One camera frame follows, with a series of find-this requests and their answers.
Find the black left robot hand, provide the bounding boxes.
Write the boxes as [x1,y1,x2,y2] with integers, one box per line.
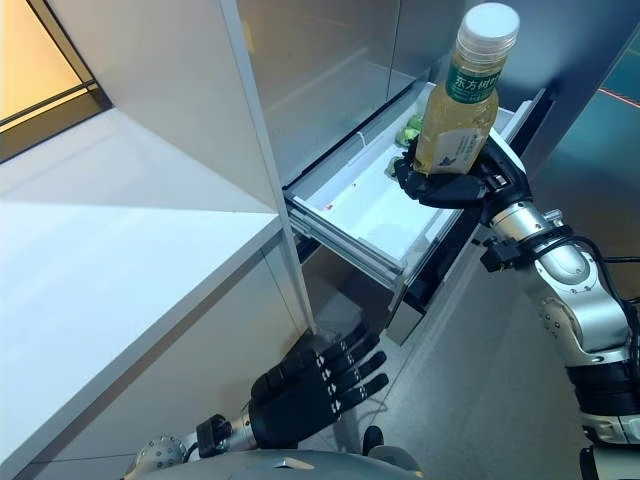
[247,322,391,449]

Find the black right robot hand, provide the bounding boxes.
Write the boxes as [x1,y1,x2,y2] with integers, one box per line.
[392,134,531,226]

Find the yellow tea bottle white cap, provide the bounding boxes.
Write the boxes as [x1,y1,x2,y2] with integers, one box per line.
[414,1,521,176]

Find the white fridge drawer steel front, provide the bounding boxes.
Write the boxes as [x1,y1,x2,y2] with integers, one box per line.
[282,82,556,321]

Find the lower steel fridge drawer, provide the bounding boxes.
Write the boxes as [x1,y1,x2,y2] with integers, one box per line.
[387,294,426,346]

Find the grey robot torso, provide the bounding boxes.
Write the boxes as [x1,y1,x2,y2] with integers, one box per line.
[134,447,431,480]

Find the robot right leg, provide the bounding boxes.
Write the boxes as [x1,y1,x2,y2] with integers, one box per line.
[362,424,385,456]

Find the stainless steel refrigerator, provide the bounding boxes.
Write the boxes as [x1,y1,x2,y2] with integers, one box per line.
[234,0,640,346]

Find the tall white cabinet panel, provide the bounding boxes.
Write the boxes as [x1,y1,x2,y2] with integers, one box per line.
[47,0,319,336]

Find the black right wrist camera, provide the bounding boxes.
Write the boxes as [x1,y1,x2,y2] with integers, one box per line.
[479,238,524,274]

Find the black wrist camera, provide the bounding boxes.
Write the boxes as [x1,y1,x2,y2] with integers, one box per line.
[479,238,524,274]
[195,414,234,459]

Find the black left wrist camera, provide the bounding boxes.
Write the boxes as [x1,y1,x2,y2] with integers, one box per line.
[195,414,234,459]

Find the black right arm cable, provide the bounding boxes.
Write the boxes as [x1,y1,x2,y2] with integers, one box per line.
[529,234,640,306]

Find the orange lit window black frame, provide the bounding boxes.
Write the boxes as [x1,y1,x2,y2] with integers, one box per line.
[0,0,114,166]

